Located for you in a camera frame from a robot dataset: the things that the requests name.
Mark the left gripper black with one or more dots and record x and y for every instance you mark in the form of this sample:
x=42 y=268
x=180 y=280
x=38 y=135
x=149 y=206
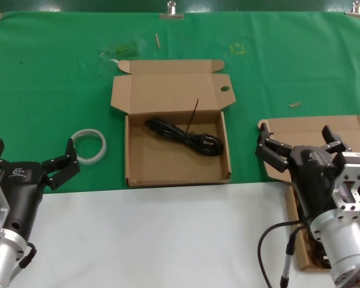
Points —
x=21 y=189

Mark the short wooden stick piece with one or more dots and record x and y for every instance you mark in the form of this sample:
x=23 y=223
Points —
x=295 y=105

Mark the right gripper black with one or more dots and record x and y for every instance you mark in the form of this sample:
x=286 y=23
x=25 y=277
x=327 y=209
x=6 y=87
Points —
x=310 y=180

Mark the clear tape roll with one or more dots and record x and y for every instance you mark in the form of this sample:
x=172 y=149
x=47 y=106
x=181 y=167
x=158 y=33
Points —
x=103 y=150

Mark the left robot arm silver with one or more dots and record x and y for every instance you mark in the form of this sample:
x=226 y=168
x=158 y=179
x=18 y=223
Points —
x=0 y=258

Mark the clear plastic wrapper scrap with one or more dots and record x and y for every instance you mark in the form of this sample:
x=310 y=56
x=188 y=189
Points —
x=126 y=48

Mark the cardboard box with round hole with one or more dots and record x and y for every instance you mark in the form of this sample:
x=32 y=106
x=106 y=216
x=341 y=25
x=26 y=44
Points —
x=156 y=165

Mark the long wooden stick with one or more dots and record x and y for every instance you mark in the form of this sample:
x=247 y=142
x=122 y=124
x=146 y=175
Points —
x=158 y=40

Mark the right wrist camera bracket silver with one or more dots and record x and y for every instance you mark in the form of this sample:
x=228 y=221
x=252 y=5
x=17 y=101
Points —
x=352 y=174

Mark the green table cloth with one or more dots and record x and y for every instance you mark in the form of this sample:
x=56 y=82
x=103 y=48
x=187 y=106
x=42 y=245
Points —
x=48 y=75

